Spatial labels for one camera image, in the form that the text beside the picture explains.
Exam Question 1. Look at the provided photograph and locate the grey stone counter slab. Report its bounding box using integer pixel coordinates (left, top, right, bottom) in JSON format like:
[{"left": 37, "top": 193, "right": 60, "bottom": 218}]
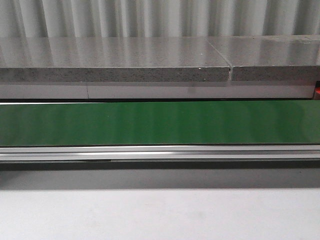
[
  {"left": 208, "top": 36, "right": 320, "bottom": 83},
  {"left": 0, "top": 37, "right": 230, "bottom": 83}
]

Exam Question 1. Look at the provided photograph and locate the green conveyor belt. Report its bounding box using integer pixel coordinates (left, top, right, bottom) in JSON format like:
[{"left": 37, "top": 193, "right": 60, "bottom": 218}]
[{"left": 0, "top": 100, "right": 320, "bottom": 147}]

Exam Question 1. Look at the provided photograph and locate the white cabinet front panel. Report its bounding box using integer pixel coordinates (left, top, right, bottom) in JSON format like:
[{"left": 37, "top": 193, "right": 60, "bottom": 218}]
[{"left": 0, "top": 81, "right": 316, "bottom": 101}]

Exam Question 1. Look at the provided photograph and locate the grey stone counter slab right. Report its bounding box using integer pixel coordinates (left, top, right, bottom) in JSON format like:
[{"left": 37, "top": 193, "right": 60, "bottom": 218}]
[{"left": 208, "top": 36, "right": 320, "bottom": 83}]

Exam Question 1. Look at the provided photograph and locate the red object at right edge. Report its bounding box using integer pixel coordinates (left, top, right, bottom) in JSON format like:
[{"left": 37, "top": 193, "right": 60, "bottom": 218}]
[{"left": 313, "top": 81, "right": 320, "bottom": 100}]

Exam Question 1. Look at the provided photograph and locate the white corrugated curtain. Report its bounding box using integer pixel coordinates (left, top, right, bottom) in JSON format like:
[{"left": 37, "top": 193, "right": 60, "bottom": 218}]
[{"left": 0, "top": 0, "right": 320, "bottom": 38}]

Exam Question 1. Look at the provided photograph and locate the aluminium conveyor side rail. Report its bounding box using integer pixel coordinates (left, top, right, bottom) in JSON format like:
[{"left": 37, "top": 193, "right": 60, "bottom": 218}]
[{"left": 0, "top": 144, "right": 320, "bottom": 163}]

